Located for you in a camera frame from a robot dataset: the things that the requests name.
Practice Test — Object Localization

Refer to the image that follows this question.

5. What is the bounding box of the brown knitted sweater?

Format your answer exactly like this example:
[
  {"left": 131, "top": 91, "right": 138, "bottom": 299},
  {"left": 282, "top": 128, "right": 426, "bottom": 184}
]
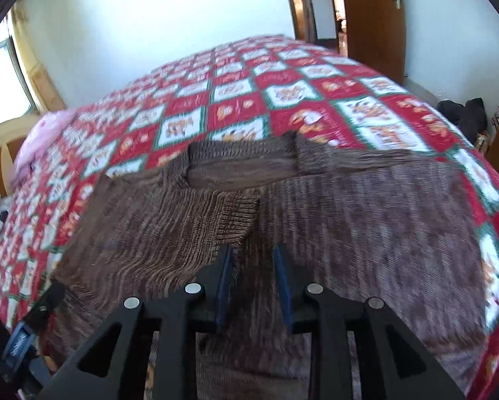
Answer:
[{"left": 41, "top": 133, "right": 487, "bottom": 399}]

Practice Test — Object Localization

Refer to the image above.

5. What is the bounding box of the black clothes pile on floor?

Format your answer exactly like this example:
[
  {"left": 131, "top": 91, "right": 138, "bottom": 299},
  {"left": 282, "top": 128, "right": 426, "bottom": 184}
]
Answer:
[{"left": 436, "top": 98, "right": 487, "bottom": 144}]

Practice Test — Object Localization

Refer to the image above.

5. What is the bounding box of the cream wooden headboard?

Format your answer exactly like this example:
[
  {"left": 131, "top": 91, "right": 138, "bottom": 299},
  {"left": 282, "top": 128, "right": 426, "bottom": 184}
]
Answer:
[{"left": 0, "top": 114, "right": 41, "bottom": 196}]

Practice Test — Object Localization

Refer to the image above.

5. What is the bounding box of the pink pillow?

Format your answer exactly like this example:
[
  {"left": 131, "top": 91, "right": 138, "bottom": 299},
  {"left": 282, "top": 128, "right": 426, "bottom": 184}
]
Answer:
[{"left": 13, "top": 108, "right": 78, "bottom": 181}]

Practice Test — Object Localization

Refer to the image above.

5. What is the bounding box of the red patchwork bed quilt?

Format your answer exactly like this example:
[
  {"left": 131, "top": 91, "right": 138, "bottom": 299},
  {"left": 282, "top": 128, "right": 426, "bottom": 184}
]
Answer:
[{"left": 0, "top": 36, "right": 499, "bottom": 399}]

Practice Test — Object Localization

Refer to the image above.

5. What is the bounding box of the brown wooden door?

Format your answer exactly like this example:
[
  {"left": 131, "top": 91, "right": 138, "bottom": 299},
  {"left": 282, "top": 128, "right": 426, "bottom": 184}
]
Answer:
[{"left": 344, "top": 0, "right": 406, "bottom": 84}]

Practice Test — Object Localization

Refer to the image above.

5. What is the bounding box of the window with dark frame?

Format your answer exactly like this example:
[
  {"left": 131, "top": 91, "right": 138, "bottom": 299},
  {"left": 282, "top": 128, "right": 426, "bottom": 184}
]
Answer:
[{"left": 0, "top": 37, "right": 36, "bottom": 123}]

